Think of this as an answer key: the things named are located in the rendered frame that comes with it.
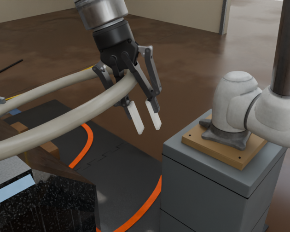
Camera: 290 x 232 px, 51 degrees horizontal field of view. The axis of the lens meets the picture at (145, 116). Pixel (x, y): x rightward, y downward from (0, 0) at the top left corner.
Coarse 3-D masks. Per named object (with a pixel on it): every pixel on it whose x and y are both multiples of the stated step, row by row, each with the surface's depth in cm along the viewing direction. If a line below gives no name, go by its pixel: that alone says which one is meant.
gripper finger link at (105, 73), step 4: (92, 68) 63; (96, 68) 63; (96, 72) 64; (100, 72) 63; (104, 72) 64; (100, 76) 64; (104, 76) 64; (108, 76) 65; (104, 80) 64; (108, 80) 65; (104, 84) 64; (108, 84) 64; (112, 84) 66; (108, 88) 64; (116, 104) 66
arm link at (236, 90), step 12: (240, 72) 118; (228, 84) 114; (240, 84) 112; (252, 84) 112; (216, 96) 119; (228, 96) 114; (240, 96) 112; (252, 96) 111; (216, 108) 120; (228, 108) 115; (240, 108) 112; (216, 120) 123; (228, 120) 118; (240, 120) 114
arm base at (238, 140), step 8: (200, 120) 134; (208, 120) 133; (208, 128) 131; (216, 128) 124; (208, 136) 126; (216, 136) 125; (224, 136) 123; (232, 136) 122; (240, 136) 123; (248, 136) 126; (224, 144) 124; (232, 144) 122; (240, 144) 121
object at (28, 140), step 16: (64, 80) 91; (80, 80) 91; (128, 80) 60; (32, 96) 91; (96, 96) 55; (112, 96) 55; (0, 112) 86; (80, 112) 51; (96, 112) 53; (32, 128) 50; (48, 128) 49; (64, 128) 50; (0, 144) 49; (16, 144) 48; (32, 144) 49; (0, 160) 49
